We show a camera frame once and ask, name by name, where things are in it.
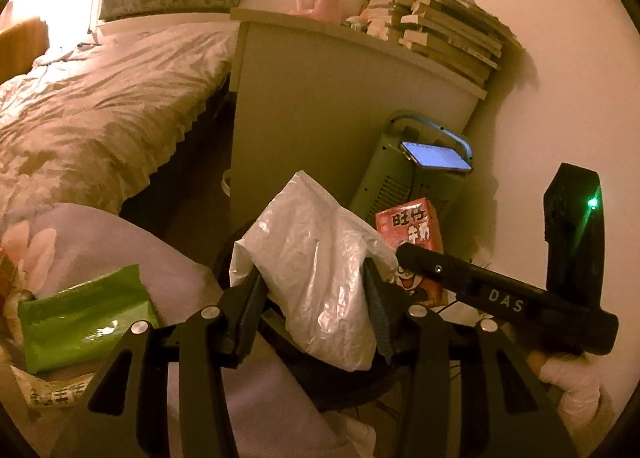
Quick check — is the green snack packet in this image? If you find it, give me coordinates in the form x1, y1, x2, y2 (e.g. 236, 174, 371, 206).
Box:
17, 265, 161, 375

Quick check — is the white nightstand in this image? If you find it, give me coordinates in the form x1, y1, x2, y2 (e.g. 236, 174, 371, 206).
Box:
229, 7, 489, 239

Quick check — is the green portable heater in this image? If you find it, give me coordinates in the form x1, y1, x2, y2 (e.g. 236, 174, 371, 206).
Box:
347, 110, 476, 230

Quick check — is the white printed packet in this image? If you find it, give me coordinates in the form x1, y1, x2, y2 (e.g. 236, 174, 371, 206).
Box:
9, 365, 97, 411

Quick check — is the bed with floral quilt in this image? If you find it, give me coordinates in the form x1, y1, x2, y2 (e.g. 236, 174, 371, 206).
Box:
0, 13, 242, 235

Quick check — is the white plastic bag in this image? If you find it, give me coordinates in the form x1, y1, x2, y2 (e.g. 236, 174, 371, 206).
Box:
229, 169, 399, 373

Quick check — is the smartphone with lit screen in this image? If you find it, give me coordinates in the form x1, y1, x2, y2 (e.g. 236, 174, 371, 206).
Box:
401, 141, 474, 174

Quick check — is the stack of books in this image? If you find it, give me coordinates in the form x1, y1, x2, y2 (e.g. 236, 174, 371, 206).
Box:
397, 0, 524, 90

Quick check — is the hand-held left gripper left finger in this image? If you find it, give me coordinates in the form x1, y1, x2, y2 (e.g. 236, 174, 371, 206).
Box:
50, 268, 272, 458

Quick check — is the black trash bin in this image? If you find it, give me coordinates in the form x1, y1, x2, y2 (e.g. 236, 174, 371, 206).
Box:
212, 221, 426, 414

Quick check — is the pink toy figure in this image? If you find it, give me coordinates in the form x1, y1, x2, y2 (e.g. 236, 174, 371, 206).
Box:
289, 0, 342, 22

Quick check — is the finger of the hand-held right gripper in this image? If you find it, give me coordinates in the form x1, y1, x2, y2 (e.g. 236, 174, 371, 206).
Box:
396, 242, 469, 297

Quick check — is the orange wooden furniture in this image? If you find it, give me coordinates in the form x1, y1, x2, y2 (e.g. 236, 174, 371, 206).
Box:
0, 16, 51, 85

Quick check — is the red milk carton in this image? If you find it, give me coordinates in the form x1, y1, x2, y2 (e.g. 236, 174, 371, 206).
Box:
375, 197, 449, 310

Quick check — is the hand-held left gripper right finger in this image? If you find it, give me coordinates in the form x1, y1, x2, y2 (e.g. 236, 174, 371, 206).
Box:
362, 258, 581, 458

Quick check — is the person's right hand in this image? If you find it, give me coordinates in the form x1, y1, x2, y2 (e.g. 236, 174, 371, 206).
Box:
529, 349, 614, 435

